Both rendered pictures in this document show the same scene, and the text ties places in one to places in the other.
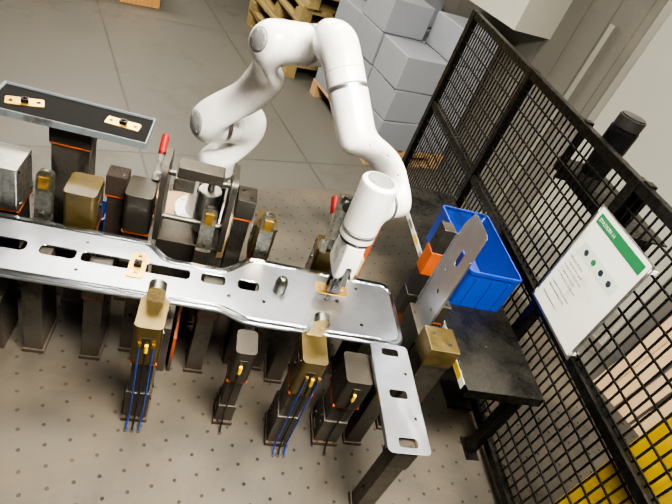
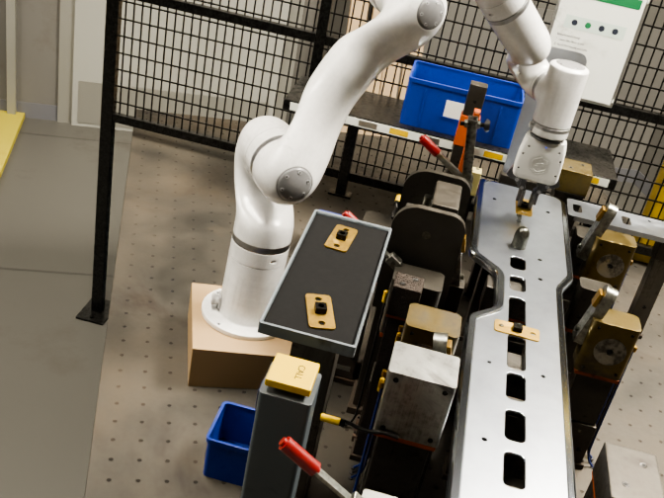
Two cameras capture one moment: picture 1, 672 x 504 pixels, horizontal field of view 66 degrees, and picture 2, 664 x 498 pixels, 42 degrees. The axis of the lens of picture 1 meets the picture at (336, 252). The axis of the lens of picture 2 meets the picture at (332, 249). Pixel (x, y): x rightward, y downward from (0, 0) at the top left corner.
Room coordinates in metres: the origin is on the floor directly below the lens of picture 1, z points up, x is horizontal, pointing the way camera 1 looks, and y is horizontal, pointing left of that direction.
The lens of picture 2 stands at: (0.59, 1.79, 1.86)
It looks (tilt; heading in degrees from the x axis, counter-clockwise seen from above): 30 degrees down; 295
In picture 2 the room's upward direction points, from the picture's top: 12 degrees clockwise
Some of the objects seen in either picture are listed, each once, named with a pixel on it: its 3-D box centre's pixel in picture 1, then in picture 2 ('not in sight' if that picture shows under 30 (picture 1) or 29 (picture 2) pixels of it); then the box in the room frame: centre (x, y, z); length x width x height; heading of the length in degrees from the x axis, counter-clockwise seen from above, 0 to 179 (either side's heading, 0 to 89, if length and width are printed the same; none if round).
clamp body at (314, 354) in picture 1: (293, 398); (596, 303); (0.78, -0.05, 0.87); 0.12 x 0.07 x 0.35; 20
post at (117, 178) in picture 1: (113, 232); (384, 373); (1.01, 0.57, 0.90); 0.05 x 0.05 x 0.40; 20
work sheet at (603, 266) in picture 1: (587, 282); (588, 43); (1.10, -0.58, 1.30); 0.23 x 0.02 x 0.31; 20
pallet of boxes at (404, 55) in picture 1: (395, 69); not in sight; (4.51, 0.16, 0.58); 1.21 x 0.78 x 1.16; 39
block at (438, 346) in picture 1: (412, 381); (554, 227); (0.97, -0.33, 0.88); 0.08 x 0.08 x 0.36; 20
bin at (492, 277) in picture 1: (469, 256); (461, 103); (1.33, -0.37, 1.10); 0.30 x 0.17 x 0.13; 21
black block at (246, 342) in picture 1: (233, 385); (580, 343); (0.76, 0.10, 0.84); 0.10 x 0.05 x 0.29; 20
